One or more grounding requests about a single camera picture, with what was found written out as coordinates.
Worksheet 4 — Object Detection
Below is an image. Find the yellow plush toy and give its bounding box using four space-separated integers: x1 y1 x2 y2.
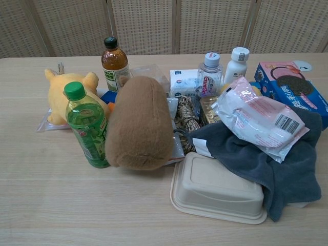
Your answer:
44 68 111 127

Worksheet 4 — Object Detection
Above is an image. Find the brown plush toy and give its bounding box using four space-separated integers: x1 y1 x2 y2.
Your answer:
105 75 175 171

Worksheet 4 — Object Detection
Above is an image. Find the white blue tissue pack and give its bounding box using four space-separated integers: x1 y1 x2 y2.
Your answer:
169 69 202 98

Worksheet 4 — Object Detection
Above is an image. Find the gold foil box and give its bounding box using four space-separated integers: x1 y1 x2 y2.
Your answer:
198 95 222 126

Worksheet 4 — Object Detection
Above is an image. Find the clear crumpled plastic bag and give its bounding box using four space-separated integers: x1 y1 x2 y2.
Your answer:
129 64 170 91

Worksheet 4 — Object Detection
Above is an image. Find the blue orange small box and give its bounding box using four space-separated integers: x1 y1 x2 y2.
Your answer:
100 91 119 115

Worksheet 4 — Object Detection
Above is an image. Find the small clear water bottle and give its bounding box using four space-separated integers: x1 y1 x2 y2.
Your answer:
197 52 223 98

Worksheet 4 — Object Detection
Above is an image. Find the green tea plastic bottle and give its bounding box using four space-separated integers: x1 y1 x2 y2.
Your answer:
63 81 111 169

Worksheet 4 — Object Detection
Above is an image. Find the brown tea bottle black cap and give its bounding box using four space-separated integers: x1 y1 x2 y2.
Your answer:
101 37 131 93

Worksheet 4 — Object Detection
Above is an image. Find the beige lidded food container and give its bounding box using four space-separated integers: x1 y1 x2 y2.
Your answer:
169 151 269 226

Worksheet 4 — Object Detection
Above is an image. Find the white pill bottle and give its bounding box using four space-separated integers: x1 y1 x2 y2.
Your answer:
224 47 250 85

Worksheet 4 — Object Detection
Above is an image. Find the pink white plastic packet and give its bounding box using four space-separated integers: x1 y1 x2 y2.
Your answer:
212 76 310 163

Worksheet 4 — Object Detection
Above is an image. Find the folding screen partition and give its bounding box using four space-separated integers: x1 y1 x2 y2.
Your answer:
0 0 328 59

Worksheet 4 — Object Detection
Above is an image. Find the dark grey towel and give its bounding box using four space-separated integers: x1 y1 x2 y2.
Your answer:
183 105 323 222

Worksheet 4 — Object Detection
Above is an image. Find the blue cookie box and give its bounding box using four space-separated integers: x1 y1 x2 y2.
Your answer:
253 60 328 115

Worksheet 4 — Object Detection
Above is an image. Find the coiled patterned rope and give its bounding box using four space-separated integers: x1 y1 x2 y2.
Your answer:
174 95 201 156

